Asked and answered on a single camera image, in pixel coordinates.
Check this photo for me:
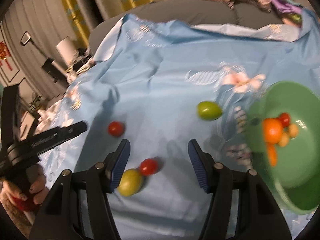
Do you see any red tomato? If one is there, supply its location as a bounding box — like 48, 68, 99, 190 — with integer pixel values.
139, 158, 158, 177
13, 197, 40, 212
107, 121, 125, 137
278, 112, 291, 128

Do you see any yellow lemon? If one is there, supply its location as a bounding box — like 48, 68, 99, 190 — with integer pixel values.
118, 169, 144, 197

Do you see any green plastic bowl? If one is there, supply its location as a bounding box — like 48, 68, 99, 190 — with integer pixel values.
245, 81, 319, 215

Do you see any yellow small fruit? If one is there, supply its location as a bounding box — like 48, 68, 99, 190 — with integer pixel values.
287, 123, 299, 138
278, 132, 290, 147

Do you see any large orange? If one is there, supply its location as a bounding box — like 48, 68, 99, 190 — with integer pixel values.
262, 118, 283, 144

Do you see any small orange mandarin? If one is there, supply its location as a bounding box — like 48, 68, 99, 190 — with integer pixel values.
266, 143, 277, 166

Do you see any person left hand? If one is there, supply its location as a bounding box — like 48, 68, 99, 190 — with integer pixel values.
1, 164, 49, 238

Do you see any black stand device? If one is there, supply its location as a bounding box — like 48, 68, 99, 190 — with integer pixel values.
20, 31, 69, 88

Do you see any white lamp shade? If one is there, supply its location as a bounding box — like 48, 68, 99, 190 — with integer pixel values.
55, 36, 79, 67

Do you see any green round fruit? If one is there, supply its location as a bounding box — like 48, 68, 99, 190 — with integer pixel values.
197, 101, 222, 121

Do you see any light blue floral cloth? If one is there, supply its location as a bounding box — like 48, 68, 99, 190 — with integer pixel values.
41, 9, 319, 239

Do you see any yellow patterned curtain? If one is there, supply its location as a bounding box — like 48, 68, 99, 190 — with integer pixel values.
61, 0, 90, 48

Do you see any grey sofa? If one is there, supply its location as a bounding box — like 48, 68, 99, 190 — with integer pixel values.
88, 0, 288, 55

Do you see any purple crumpled garment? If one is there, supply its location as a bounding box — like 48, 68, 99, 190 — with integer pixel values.
270, 0, 303, 24

